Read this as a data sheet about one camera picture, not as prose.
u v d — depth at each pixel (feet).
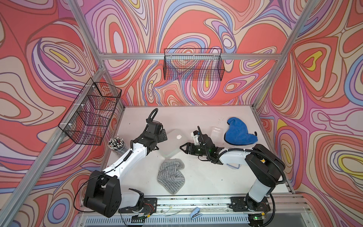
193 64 3.15
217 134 3.32
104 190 1.34
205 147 2.26
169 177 2.58
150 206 2.37
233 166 2.78
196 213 2.30
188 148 2.57
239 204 2.41
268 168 1.56
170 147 3.20
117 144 2.53
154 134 2.11
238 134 3.23
